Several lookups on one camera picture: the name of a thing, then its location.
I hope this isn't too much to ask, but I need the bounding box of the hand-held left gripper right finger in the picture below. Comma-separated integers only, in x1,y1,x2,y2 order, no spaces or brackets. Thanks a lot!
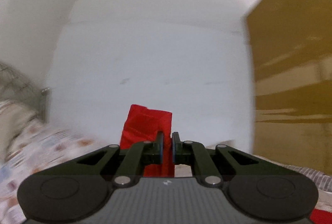
172,132,286,188

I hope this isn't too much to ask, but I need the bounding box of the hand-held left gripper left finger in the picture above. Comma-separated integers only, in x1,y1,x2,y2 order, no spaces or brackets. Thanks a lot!
52,131,165,187

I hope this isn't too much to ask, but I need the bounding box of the red small garment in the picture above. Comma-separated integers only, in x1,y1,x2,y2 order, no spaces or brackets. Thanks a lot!
119,104,175,177

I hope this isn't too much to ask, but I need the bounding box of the printed patterned blanket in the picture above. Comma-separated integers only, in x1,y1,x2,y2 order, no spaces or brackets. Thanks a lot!
0,99,107,224

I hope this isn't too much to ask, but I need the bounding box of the wooden wardrobe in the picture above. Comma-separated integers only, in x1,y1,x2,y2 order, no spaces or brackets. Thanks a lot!
245,0,332,175

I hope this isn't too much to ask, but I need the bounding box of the red cloth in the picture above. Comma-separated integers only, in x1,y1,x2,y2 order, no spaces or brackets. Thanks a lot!
310,208,332,224

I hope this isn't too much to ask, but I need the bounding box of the metal bed frame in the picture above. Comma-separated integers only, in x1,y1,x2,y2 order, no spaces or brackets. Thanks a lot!
0,62,51,117

